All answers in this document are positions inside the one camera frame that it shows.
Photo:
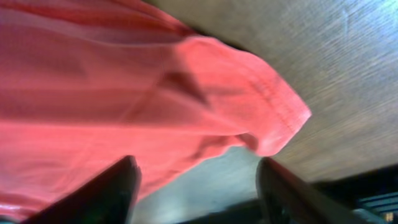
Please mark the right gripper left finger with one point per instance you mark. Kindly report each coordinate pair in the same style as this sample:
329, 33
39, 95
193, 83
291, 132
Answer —
109, 198

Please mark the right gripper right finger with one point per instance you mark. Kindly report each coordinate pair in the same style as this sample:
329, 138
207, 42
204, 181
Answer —
285, 198

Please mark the red t-shirt white print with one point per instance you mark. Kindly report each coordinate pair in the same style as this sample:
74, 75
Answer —
85, 83

